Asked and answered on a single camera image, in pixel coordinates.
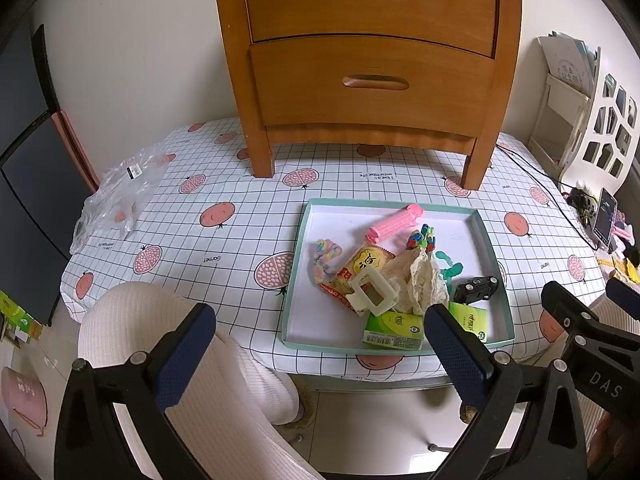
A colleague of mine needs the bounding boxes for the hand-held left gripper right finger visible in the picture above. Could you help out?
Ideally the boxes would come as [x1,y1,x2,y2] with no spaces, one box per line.
[424,304,589,480]

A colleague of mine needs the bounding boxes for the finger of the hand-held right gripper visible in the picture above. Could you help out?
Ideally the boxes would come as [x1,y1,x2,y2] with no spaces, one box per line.
[607,277,640,322]
[542,281,609,347]

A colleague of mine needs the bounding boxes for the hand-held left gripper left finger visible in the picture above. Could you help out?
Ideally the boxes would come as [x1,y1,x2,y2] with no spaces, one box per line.
[54,303,217,480]

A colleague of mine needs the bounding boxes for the green tissue pack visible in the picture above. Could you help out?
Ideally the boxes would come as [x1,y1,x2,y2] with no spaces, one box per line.
[447,301,490,343]
[361,310,426,351]

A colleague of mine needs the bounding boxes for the black toy car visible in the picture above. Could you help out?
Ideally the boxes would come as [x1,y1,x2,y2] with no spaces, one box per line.
[452,275,500,306]

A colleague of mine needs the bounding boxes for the cream lace cloth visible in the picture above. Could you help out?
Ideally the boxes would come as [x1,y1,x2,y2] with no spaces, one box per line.
[385,250,451,313]

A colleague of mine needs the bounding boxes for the green sticky gecko toy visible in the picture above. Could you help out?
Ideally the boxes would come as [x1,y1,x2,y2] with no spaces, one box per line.
[432,249,466,281]

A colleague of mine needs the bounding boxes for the white hair claw clip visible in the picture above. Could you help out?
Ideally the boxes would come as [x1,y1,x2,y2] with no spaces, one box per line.
[346,266,398,317]

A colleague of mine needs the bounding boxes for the yellow snack packet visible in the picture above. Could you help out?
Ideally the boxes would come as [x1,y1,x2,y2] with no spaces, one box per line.
[320,244,393,311]

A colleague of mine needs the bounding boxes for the pink zipper-shaped toy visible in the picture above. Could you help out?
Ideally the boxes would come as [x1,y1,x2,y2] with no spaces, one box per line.
[367,203,426,246]

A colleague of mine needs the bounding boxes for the teal-edged white tray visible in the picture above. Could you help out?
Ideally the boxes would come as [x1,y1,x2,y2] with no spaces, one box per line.
[281,197,516,356]

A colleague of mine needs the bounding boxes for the wooden nightstand drawer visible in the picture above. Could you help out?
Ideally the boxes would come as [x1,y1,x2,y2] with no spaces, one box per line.
[248,35,497,136]
[241,0,501,58]

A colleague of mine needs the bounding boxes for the person's right leg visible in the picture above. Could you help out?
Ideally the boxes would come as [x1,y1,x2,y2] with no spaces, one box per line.
[585,295,640,480]

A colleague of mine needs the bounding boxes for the person's leg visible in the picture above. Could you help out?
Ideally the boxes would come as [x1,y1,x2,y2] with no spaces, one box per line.
[77,282,326,480]
[585,295,640,480]

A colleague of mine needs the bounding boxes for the person's left leg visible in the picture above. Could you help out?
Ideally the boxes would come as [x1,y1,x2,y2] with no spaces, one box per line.
[77,282,326,480]

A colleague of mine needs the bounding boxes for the smartphone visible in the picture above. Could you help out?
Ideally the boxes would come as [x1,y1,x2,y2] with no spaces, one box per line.
[592,187,619,251]

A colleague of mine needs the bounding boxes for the colourful block toy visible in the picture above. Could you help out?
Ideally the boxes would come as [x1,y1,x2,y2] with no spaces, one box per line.
[404,224,437,253]

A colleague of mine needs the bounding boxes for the white shelf rack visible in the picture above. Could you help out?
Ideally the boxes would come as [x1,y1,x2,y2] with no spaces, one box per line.
[559,74,640,196]

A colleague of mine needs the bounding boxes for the pastel braided scrunchie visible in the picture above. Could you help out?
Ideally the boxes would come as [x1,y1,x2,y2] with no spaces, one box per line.
[312,238,343,286]

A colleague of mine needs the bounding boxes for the pink cushion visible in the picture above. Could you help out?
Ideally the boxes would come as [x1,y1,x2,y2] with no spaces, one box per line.
[0,366,48,433]

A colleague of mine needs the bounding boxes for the green snack packets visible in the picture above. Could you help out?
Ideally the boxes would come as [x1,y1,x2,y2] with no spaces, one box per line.
[0,290,43,345]

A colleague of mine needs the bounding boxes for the checkered fruit print tablecloth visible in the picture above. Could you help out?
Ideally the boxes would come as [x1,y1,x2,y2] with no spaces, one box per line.
[60,117,608,378]

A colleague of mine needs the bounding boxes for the clear plastic bag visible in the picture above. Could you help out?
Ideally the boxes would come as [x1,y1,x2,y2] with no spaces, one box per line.
[70,142,176,256]

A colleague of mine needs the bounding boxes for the white magazine rack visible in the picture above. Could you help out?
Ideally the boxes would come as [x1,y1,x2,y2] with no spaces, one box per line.
[527,35,601,181]

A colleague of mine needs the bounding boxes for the wooden nightstand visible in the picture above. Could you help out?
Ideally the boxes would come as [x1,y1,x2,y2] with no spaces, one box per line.
[212,0,530,196]

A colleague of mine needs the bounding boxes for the white booklet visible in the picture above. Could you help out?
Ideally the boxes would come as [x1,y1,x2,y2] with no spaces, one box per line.
[542,31,601,96]

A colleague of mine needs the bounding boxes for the dark keychain bundle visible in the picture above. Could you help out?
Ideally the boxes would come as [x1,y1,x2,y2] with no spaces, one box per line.
[567,186,601,218]

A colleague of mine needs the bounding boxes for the black cable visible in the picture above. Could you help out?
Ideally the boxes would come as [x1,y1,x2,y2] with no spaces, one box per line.
[495,142,598,251]

